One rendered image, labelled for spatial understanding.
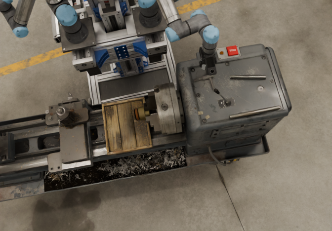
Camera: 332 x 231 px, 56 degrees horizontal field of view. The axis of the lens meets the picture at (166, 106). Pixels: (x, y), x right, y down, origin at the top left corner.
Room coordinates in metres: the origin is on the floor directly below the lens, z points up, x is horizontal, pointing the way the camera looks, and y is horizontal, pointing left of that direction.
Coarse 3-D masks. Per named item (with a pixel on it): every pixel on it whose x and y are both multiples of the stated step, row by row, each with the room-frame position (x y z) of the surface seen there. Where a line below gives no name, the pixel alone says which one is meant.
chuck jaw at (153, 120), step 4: (148, 116) 0.60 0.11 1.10; (152, 116) 0.59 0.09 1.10; (156, 116) 0.59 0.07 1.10; (148, 120) 0.57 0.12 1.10; (152, 120) 0.57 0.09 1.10; (156, 120) 0.57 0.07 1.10; (152, 124) 0.54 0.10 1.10; (156, 124) 0.54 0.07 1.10; (156, 128) 0.52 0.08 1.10; (160, 128) 0.51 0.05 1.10; (156, 132) 0.50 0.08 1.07
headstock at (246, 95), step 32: (192, 64) 0.83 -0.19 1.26; (224, 64) 0.80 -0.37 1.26; (256, 64) 0.78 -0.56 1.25; (192, 96) 0.63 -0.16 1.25; (224, 96) 0.60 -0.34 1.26; (256, 96) 0.58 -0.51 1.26; (288, 96) 0.56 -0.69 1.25; (192, 128) 0.45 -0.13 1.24; (224, 128) 0.44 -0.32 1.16; (256, 128) 0.45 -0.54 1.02
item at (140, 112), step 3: (138, 108) 0.66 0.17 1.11; (141, 108) 0.65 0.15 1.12; (135, 111) 0.64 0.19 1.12; (138, 111) 0.63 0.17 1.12; (141, 111) 0.63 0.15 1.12; (144, 111) 0.63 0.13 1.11; (147, 111) 0.63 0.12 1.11; (135, 114) 0.62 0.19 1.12; (138, 114) 0.62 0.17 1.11; (141, 114) 0.61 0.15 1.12; (144, 114) 0.61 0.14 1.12; (147, 114) 0.61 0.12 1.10; (135, 117) 0.60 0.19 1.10; (138, 117) 0.60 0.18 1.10; (141, 117) 0.60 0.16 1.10; (144, 117) 0.59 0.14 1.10
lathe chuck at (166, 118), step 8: (160, 88) 0.72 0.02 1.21; (168, 88) 0.71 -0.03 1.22; (160, 96) 0.67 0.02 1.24; (168, 96) 0.66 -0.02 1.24; (160, 104) 0.62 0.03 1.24; (168, 104) 0.61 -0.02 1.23; (160, 112) 0.57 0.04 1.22; (168, 112) 0.57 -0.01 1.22; (160, 120) 0.53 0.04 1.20; (168, 120) 0.53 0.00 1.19; (168, 128) 0.49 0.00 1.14
